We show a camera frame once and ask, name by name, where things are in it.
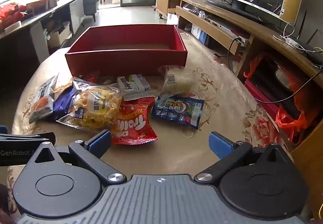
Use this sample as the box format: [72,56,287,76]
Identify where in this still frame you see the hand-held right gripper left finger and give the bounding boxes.
[25,130,127,185]

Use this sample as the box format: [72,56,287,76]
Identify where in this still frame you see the red plastic bags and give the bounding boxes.
[0,3,28,28]

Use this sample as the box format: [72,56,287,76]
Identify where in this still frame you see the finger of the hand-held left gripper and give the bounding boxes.
[0,126,56,148]

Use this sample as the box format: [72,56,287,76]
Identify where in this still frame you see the wooden television cabinet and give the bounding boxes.
[155,0,323,214]

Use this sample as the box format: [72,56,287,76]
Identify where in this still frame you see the clear packet yellow fried snack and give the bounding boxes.
[56,77,123,131]

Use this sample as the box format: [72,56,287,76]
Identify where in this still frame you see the clear plastic container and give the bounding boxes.
[183,3,202,16]

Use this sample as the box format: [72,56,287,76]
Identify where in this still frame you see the blue white carton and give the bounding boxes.
[191,23,209,44]

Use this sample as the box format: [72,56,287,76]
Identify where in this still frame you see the white flat device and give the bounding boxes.
[202,16,250,43]

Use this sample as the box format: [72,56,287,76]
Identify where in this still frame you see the orange plastic bag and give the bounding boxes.
[243,54,318,144]

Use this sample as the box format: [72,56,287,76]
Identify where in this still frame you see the shallow cardboard tray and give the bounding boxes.
[25,0,48,11]

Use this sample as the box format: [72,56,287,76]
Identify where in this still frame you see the black cable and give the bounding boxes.
[228,37,244,69]
[254,69,323,103]

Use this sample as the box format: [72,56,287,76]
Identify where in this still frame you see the open cardboard box white front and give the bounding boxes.
[47,26,71,49]

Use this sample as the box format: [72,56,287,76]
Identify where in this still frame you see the gold foil snack packet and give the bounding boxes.
[54,80,73,93]

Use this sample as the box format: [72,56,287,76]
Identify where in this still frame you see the white wafer packet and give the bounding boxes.
[116,74,154,101]

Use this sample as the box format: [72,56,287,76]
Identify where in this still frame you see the red cardboard box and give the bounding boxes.
[65,25,188,77]

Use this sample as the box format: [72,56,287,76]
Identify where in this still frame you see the white snack packet orange picture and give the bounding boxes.
[28,74,60,124]

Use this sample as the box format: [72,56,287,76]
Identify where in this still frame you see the blue foil snack packet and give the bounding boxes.
[52,85,79,121]

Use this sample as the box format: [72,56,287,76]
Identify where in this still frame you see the dark long table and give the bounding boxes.
[0,0,84,88]

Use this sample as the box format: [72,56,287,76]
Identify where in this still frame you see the black router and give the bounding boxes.
[295,9,323,65]

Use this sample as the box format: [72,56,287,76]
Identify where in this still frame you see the blue candy packet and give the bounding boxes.
[151,93,205,130]

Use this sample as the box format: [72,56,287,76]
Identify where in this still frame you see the white plastic bag on floor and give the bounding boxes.
[167,13,179,26]

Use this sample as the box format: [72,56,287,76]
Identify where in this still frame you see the grey sofa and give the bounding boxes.
[82,0,100,23]

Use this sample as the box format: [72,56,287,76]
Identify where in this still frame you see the red green snack packet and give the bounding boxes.
[83,71,101,84]

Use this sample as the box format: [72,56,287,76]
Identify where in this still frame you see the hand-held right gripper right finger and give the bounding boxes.
[195,132,294,184]

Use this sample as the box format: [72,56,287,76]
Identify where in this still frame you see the clear-wrapped pale bun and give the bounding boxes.
[158,65,193,96]

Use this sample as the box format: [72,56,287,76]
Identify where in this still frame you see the red gummy candy packet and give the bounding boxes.
[111,96,158,145]

